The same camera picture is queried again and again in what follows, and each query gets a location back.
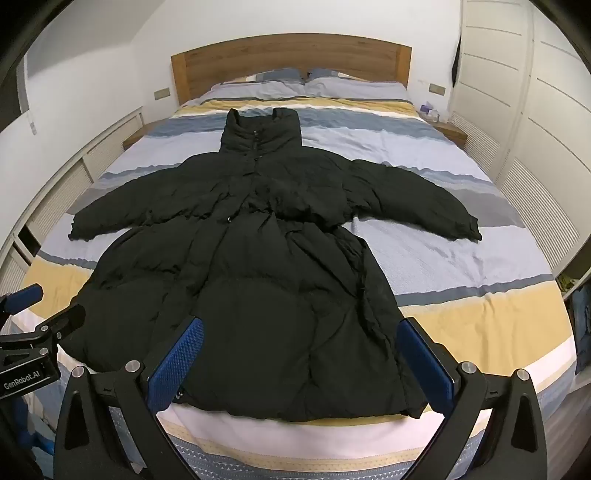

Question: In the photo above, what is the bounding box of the striped bed cover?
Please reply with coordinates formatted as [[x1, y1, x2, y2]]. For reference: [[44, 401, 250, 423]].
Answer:
[[21, 95, 578, 480]]

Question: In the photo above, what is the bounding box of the wooden headboard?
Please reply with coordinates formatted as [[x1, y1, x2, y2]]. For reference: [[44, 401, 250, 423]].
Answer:
[[171, 33, 413, 106]]

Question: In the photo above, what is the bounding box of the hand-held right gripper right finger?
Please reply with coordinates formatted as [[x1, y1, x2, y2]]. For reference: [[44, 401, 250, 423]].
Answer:
[[396, 316, 548, 480]]

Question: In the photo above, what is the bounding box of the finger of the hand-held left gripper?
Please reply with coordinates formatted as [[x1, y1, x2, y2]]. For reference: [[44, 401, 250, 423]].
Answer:
[[0, 284, 44, 320], [33, 304, 87, 346]]

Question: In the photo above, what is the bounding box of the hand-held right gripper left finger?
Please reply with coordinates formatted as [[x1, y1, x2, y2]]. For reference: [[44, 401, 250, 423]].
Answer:
[[54, 315, 206, 480]]

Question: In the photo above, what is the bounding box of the patterned bed sheet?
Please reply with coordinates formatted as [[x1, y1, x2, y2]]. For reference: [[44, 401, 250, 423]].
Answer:
[[154, 406, 492, 480]]

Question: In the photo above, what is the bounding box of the white slatted cabinet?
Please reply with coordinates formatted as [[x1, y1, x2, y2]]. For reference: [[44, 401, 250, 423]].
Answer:
[[0, 106, 144, 296]]

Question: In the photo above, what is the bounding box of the wooden nightstand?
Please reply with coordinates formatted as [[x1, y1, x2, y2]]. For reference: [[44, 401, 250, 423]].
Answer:
[[122, 122, 158, 151], [434, 121, 468, 148]]

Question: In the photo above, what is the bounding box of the white wardrobe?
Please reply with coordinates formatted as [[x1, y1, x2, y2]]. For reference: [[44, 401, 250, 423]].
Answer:
[[450, 0, 591, 278]]

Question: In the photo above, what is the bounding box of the striped pillow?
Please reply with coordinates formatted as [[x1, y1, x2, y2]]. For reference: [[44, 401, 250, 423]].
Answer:
[[305, 68, 411, 100], [210, 68, 308, 100]]

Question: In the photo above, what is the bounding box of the open shelf unit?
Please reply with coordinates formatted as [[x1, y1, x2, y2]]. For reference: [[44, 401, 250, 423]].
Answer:
[[554, 270, 591, 356]]

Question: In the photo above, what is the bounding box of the black puffer coat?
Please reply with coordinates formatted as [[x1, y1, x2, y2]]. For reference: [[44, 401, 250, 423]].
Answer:
[[68, 107, 483, 423]]

